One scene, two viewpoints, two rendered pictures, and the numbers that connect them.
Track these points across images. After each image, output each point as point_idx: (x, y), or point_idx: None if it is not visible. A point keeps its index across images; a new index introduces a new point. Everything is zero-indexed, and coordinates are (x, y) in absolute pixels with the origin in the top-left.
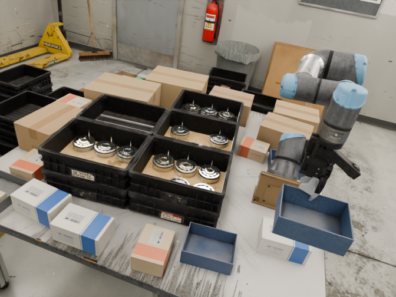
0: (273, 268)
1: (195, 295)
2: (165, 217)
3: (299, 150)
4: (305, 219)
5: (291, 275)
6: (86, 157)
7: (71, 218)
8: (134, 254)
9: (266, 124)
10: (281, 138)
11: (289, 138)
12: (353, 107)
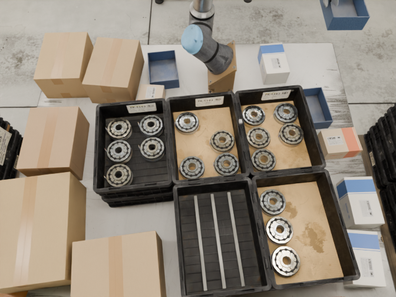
0: (293, 71)
1: (345, 111)
2: None
3: (210, 32)
4: (336, 14)
5: (291, 60)
6: (301, 244)
7: (368, 210)
8: (360, 148)
9: (120, 82)
10: (197, 47)
11: (203, 37)
12: None
